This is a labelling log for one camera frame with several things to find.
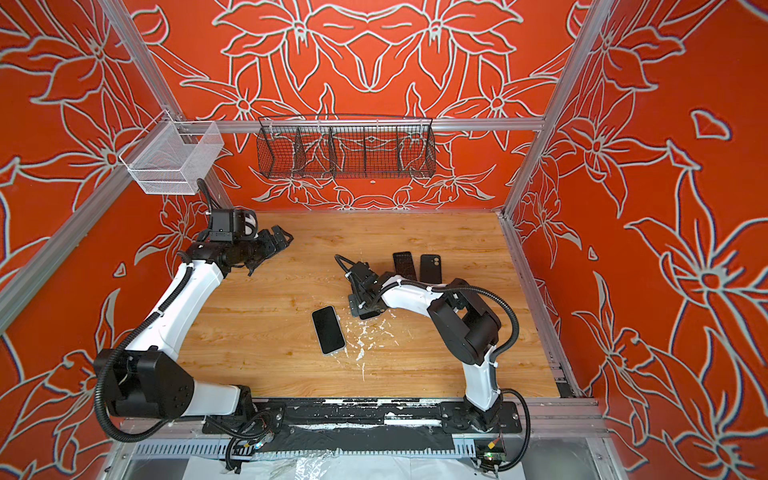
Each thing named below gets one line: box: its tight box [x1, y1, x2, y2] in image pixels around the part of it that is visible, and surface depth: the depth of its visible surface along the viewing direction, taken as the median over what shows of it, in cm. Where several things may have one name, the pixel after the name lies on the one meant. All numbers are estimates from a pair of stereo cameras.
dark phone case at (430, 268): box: [420, 254, 442, 284], surface depth 105 cm
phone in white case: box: [311, 305, 346, 356], surface depth 89 cm
